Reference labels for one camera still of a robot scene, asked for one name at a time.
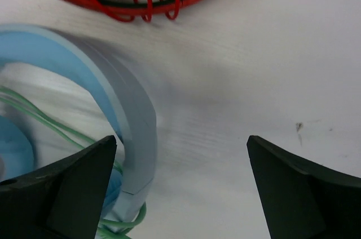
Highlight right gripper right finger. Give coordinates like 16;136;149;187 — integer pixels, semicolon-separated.
247;136;360;238

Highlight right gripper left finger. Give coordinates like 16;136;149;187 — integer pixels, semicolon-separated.
1;136;117;239

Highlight light blue headphones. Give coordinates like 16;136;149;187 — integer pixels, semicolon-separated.
1;24;157;220

